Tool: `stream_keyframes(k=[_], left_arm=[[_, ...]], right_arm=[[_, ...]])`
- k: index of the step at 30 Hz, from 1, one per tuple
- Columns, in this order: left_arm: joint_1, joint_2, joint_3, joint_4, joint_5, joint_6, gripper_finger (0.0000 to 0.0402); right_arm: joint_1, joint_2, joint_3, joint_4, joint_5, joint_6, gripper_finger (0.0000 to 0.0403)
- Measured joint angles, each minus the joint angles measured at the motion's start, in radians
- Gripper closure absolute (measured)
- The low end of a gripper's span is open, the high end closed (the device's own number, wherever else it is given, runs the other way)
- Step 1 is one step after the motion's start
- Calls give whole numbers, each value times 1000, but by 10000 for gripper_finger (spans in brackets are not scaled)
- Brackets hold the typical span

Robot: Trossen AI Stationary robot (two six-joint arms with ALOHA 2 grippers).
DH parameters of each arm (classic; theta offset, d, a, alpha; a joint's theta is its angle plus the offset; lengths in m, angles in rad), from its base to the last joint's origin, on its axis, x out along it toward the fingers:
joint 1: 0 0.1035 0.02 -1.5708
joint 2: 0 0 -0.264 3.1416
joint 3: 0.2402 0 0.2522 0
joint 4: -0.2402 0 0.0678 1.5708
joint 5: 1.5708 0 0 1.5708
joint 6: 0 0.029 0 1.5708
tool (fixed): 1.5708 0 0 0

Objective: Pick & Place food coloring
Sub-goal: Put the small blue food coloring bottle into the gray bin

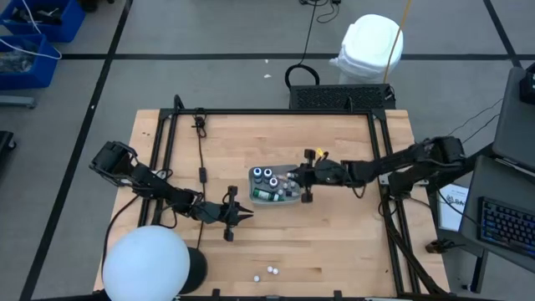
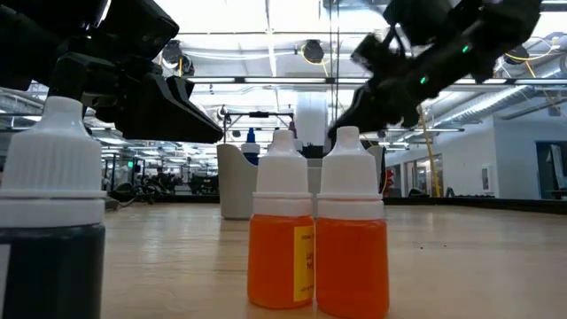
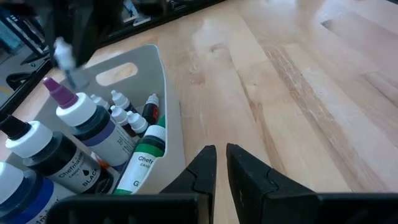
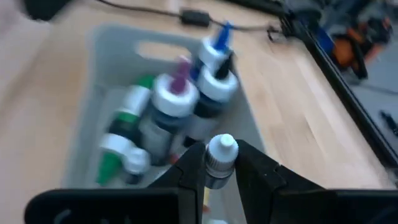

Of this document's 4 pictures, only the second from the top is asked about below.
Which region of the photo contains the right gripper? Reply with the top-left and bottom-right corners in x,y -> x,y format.
328,34 -> 484,139

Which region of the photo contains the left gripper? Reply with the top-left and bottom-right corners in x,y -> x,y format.
0,0 -> 225,144

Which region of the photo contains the magenta-capped dye bottle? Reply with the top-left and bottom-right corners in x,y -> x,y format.
287,120 -> 305,152

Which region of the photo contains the blue-capped dye bottle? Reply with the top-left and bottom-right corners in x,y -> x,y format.
241,127 -> 261,167

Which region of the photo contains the orange food coloring bottle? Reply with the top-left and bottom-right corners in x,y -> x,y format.
246,128 -> 316,310
315,125 -> 391,319

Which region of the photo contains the dark food coloring bottle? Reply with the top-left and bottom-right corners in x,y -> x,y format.
0,96 -> 107,319

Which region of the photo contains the white round column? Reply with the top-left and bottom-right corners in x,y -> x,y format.
294,90 -> 330,147

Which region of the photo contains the black gantry stand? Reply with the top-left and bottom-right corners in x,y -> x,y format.
222,110 -> 296,147

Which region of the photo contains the grey plastic bin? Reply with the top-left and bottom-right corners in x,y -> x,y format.
215,143 -> 386,222

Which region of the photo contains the yellow hanging cable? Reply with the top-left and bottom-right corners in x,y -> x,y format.
416,105 -> 443,198

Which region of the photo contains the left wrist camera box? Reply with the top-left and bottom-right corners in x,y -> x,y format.
99,0 -> 181,61

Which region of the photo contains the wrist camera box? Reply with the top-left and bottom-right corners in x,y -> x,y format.
99,0 -> 181,61
383,0 -> 462,48

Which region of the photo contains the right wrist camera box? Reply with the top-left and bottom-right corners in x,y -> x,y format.
383,0 -> 462,48

